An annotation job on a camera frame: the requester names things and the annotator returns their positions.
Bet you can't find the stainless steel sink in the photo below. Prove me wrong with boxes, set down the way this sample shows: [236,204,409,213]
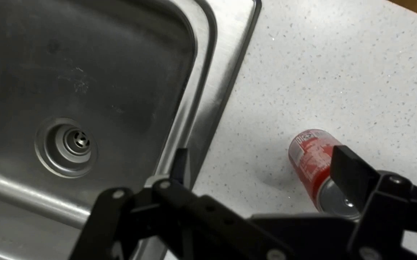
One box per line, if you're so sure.
[0,0,262,260]

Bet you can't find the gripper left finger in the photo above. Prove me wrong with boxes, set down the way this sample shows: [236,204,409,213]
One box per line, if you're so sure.
[69,147,295,260]

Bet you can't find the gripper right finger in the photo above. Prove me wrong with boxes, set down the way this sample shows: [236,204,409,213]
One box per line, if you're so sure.
[330,145,417,260]

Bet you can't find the red soda can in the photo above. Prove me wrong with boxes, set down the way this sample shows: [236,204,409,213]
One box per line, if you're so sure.
[288,129,361,221]

